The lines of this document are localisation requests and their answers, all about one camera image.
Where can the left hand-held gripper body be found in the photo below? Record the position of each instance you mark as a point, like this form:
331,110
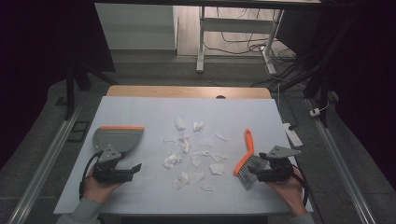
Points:
109,174

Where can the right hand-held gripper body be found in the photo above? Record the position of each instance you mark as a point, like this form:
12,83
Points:
278,169

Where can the orange brush with grey bristles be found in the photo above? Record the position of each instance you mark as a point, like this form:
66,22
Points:
248,149

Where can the grey dustpan with orange edge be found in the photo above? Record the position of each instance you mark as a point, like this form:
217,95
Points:
120,138

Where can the white paper scraps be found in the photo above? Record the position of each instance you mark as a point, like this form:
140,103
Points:
172,161

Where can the person's left hand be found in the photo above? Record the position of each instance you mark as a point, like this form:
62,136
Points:
95,189

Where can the person's right hand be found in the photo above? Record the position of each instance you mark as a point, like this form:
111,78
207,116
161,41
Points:
292,194

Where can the white power strip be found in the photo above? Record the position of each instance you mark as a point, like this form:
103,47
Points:
292,135

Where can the white table board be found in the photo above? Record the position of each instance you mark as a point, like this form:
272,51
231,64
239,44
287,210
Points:
149,112

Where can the small white adapter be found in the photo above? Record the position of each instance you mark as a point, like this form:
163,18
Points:
315,112

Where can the wooden table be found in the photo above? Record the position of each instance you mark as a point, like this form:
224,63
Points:
174,91

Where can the black tripod stand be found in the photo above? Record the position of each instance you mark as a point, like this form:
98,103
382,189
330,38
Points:
320,84
71,90

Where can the black curtain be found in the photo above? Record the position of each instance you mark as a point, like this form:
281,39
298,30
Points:
34,56
367,77

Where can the white cabinet panel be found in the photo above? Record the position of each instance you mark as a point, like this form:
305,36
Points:
135,26

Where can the black rectangular floor frame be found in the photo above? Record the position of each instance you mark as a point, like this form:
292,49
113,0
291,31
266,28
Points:
79,131

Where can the aluminium rail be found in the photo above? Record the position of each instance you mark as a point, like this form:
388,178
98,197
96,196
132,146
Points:
46,161
342,168

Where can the white desk frame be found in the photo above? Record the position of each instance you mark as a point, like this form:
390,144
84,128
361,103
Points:
233,25

